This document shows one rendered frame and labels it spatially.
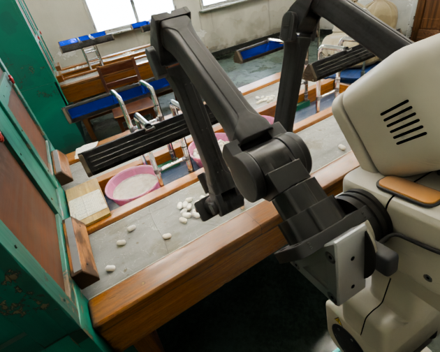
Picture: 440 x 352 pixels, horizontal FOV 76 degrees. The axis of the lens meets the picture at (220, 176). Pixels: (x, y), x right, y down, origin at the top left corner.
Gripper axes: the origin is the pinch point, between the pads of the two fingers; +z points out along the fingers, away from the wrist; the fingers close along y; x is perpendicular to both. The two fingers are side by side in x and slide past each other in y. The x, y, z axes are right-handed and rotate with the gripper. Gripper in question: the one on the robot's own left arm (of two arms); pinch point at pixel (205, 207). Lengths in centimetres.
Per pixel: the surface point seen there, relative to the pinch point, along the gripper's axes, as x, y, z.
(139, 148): -27.4, 11.1, 0.7
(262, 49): -65, -85, 44
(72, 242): -9.6, 42.6, 11.5
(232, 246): 15.7, -1.4, -2.1
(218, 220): 7.3, -4.6, 9.8
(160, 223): -1.5, 14.0, 20.6
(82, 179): -40, 36, 67
